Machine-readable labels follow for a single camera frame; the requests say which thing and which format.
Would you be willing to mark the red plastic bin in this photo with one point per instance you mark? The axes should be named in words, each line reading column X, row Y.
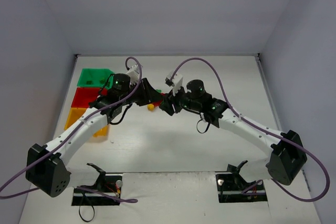
column 83, row 96

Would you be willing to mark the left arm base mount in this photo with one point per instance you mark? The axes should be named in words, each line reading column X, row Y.
column 109, row 187

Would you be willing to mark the yellow red lego block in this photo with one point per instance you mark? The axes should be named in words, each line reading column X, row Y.
column 151, row 107

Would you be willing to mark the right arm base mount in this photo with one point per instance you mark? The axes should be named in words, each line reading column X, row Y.
column 232, row 188

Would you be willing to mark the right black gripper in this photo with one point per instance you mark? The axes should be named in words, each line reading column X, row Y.
column 174, row 102

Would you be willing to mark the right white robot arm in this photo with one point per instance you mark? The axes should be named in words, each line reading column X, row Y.
column 282, row 161

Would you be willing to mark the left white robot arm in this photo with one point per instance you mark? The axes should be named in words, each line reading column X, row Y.
column 47, row 165

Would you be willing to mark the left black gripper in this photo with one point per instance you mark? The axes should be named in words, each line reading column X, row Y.
column 142, row 92

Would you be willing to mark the red arch lego brick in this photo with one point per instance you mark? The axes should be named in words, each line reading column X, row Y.
column 157, row 103

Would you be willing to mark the green plastic bin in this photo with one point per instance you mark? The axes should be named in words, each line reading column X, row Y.
column 95, row 78

